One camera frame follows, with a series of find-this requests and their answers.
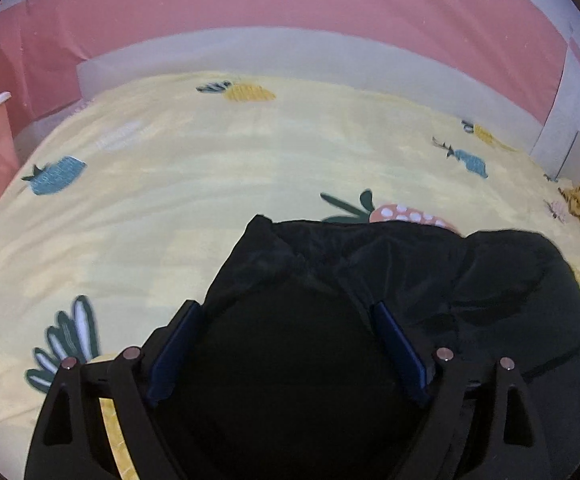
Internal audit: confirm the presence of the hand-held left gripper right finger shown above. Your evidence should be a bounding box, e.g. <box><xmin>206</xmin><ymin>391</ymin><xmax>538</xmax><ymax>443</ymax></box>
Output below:
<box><xmin>371</xmin><ymin>301</ymin><xmax>553</xmax><ymax>480</ymax></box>

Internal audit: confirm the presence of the black hooded jacket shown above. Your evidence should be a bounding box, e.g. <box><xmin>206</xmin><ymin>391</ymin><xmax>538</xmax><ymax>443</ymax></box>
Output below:
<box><xmin>147</xmin><ymin>214</ymin><xmax>580</xmax><ymax>480</ymax></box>

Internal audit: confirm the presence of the yellow fruit print bed sheet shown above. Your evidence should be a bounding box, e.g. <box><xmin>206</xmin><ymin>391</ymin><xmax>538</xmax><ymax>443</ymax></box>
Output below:
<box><xmin>0</xmin><ymin>71</ymin><xmax>580</xmax><ymax>480</ymax></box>

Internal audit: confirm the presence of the white bed headboard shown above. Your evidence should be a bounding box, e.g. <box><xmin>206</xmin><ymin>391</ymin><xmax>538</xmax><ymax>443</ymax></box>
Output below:
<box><xmin>12</xmin><ymin>27</ymin><xmax>566</xmax><ymax>136</ymax></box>

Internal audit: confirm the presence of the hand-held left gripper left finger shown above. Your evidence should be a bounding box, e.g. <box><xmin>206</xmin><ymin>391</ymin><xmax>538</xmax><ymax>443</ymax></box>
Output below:
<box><xmin>22</xmin><ymin>299</ymin><xmax>204</xmax><ymax>480</ymax></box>

